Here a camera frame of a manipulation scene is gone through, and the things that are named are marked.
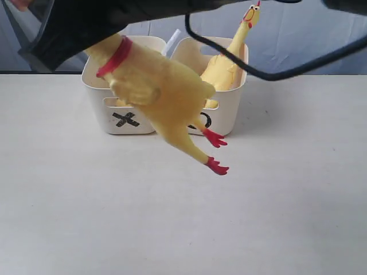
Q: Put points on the cream bin marked X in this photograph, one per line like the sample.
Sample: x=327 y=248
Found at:
x=111 y=118

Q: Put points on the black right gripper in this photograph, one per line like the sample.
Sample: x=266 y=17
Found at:
x=69 y=27

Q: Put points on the cream bin marked O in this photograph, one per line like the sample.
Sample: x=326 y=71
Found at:
x=196 y=56

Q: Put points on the headless yellow rubber chicken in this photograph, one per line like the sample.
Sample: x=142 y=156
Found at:
x=121 y=103

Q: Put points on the yellow rubber chicken beak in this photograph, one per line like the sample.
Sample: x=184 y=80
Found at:
x=221 y=72

